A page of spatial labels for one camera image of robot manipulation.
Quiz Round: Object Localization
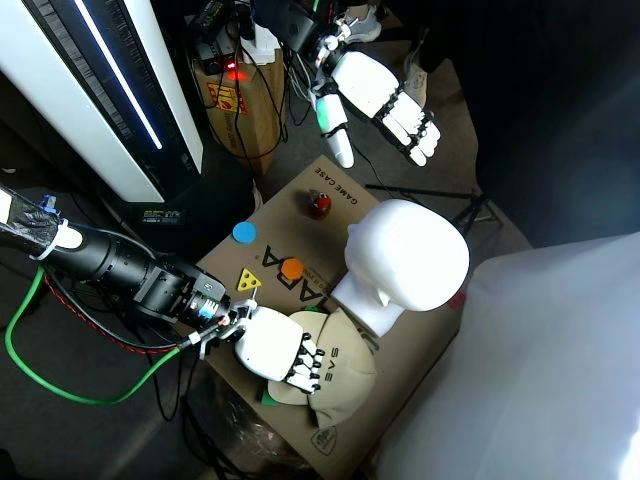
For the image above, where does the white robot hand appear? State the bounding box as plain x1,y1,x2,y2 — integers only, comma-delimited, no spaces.
312,49,442,170
233,305,326,396

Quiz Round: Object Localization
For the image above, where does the beige baseball cap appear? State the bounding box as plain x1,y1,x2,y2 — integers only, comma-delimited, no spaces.
267,307,377,430

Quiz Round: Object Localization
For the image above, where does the red apple toy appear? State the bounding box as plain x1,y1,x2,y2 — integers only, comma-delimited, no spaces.
305,189,332,221

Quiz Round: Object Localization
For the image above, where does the white foam mannequin head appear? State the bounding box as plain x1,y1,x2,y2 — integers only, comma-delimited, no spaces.
330,198,471,337

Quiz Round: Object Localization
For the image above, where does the person's white shoe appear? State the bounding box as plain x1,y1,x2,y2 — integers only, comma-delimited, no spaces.
344,0,382,44
402,49,430,109

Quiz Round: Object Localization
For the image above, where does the yellow triangle block with holes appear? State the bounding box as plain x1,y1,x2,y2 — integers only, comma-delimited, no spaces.
236,267,263,294

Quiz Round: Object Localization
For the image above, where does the clear plastic bag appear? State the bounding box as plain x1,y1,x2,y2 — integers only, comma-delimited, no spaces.
192,359,316,480

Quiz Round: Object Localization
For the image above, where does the white power adapter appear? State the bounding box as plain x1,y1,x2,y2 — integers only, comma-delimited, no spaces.
253,22,281,52

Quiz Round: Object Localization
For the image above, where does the blue round disc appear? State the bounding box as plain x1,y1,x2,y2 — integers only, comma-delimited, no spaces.
232,221,258,245

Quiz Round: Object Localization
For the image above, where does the tall brown cardboard carton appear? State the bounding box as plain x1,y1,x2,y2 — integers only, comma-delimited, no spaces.
192,47,289,176

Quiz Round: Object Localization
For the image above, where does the large brown printed cardboard box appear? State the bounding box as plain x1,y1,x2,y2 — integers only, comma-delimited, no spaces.
149,154,469,480

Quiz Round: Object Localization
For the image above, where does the black device with red light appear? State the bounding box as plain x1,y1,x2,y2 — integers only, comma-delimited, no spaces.
194,42,241,76

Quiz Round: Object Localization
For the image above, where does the black tripod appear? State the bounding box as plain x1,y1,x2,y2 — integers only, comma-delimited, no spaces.
367,182,501,239

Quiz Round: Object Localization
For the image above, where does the black power brick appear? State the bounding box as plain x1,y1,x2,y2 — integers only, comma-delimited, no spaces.
133,205,187,227

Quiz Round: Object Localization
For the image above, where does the white cloth sheet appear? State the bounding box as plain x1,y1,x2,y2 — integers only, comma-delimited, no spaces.
377,232,640,480

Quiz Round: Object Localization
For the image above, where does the white tower column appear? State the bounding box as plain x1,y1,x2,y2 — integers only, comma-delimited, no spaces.
0,0,256,264

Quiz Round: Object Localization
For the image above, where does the red black braided cable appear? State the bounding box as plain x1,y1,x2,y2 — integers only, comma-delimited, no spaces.
42,272,184,355

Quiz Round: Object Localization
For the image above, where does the green cable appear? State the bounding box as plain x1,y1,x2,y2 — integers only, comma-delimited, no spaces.
4,264,184,405

